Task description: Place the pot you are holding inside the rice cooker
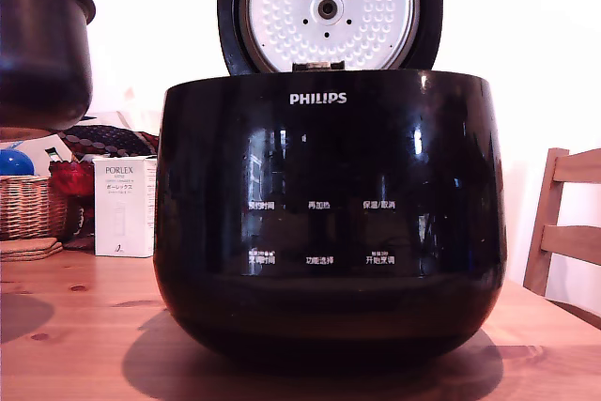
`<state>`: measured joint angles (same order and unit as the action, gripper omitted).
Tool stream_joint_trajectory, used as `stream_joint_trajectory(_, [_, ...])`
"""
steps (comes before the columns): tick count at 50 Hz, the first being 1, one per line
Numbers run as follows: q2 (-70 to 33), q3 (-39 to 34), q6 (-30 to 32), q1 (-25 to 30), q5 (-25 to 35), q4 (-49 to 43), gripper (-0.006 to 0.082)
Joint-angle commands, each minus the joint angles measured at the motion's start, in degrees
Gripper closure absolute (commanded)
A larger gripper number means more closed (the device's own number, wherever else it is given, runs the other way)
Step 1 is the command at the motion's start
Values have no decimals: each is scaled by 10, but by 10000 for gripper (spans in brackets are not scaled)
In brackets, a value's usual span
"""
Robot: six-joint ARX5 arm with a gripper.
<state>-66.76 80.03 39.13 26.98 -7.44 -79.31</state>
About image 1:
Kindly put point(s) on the dark metal pot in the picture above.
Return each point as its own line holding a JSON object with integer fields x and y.
{"x": 42, "y": 58}

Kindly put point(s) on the black Philips rice cooker body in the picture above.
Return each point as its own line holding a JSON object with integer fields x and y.
{"x": 328, "y": 161}

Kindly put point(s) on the black rice cooker lid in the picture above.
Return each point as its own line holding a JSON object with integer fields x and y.
{"x": 357, "y": 6}

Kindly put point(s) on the white Porlex box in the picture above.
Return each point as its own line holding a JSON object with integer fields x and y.
{"x": 123, "y": 213}

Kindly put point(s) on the dark patterned cloth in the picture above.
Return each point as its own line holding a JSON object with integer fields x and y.
{"x": 108, "y": 140}

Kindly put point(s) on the wooden chair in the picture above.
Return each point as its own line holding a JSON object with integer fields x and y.
{"x": 547, "y": 213}

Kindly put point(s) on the white bag with blue print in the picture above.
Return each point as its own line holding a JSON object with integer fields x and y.
{"x": 37, "y": 147}

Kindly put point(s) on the woven wicker basket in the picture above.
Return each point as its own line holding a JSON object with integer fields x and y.
{"x": 28, "y": 208}

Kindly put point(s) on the cork coaster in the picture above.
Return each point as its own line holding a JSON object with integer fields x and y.
{"x": 33, "y": 254}
{"x": 28, "y": 244}

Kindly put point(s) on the blue round ball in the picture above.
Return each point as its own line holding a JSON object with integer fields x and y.
{"x": 14, "y": 164}

